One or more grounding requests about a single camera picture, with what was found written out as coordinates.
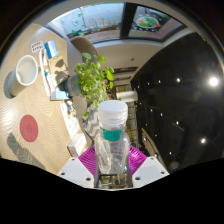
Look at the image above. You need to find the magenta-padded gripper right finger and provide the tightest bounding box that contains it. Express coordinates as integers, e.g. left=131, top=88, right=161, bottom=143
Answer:
left=126, top=145, right=170, bottom=189

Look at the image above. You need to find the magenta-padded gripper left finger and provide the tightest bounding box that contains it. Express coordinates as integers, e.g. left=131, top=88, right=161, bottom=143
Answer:
left=57, top=145, right=101, bottom=189

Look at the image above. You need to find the clear bottle with white cap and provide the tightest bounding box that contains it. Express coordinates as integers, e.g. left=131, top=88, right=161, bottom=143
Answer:
left=94, top=99, right=132, bottom=175

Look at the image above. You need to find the white and orange tissue box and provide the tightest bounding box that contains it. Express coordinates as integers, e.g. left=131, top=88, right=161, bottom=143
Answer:
left=67, top=131, right=88, bottom=158

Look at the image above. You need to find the large illustrated leaflet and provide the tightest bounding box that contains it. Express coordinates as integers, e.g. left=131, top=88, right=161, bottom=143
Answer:
left=59, top=99, right=81, bottom=139

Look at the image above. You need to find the flat round red coaster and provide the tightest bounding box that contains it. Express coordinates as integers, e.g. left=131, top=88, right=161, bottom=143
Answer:
left=19, top=114, right=40, bottom=143

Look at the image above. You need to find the light blue small carton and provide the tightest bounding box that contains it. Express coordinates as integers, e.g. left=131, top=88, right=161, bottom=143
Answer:
left=49, top=89, right=71, bottom=101

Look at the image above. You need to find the green potted plant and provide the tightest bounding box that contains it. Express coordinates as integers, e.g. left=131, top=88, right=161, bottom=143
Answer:
left=68, top=52, right=116, bottom=111

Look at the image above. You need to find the white and green tube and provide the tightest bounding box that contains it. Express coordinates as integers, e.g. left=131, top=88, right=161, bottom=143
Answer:
left=42, top=49, right=57, bottom=98

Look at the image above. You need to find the group of ceiling lights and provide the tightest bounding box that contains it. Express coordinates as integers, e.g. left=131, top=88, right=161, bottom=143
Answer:
left=146, top=74, right=221, bottom=158

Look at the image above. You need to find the flat blue box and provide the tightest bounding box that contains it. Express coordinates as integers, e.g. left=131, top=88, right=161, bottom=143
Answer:
left=44, top=39, right=60, bottom=59

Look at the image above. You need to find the pill blister pack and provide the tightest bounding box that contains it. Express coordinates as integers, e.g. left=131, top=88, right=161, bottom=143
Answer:
left=30, top=40, right=45, bottom=54

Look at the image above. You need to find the white mug with green handle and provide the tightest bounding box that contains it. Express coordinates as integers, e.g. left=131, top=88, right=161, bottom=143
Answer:
left=7, top=54, right=41, bottom=98

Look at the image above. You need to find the dark framed wall picture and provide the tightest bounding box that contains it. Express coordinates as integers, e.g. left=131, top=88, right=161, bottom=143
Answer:
left=128, top=6, right=186, bottom=41

